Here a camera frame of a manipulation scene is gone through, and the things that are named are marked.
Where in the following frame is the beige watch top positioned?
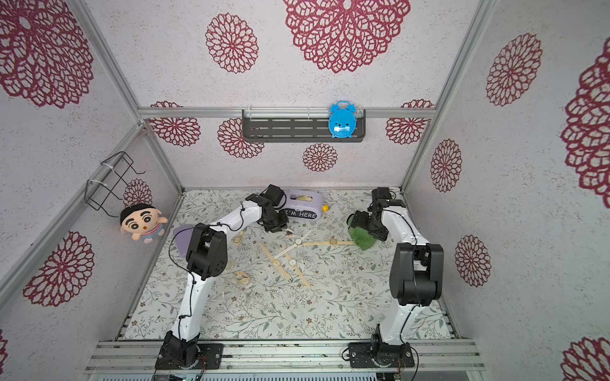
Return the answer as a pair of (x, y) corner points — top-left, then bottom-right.
(234, 271), (251, 286)

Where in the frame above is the black wire rack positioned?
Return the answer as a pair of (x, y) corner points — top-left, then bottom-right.
(84, 151), (146, 218)

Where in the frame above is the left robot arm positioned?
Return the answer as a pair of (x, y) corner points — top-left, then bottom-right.
(159, 185), (288, 368)

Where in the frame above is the beige watch short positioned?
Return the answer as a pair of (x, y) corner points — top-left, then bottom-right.
(233, 230), (245, 245)

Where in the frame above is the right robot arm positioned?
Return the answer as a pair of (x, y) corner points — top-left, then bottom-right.
(348, 187), (444, 364)

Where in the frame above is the beige watch long diagonal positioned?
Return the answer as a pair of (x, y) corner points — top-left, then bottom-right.
(259, 242), (292, 281)

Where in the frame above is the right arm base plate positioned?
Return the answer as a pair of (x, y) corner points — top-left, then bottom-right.
(347, 342), (416, 368)

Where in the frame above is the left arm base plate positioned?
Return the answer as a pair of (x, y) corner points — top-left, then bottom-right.
(155, 342), (224, 371)

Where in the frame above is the purple tissue box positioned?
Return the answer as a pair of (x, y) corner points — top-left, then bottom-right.
(282, 189), (325, 221)

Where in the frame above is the white strap watch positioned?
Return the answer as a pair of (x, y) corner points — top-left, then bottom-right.
(274, 230), (311, 259)

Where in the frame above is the blue alarm clock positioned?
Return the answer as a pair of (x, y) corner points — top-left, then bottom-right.
(328, 101), (357, 139)

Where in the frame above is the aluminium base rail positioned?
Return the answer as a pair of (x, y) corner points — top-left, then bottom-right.
(84, 339), (485, 375)

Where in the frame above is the green cleaning cloth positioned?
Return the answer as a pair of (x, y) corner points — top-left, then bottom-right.
(346, 214), (377, 251)

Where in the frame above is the grey wall shelf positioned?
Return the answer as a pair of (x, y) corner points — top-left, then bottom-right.
(241, 110), (366, 144)

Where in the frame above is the cartoon boy plush doll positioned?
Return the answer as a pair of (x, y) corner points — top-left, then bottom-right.
(120, 203), (168, 244)

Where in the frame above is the purple pad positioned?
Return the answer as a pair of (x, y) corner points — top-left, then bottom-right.
(173, 224), (193, 259)

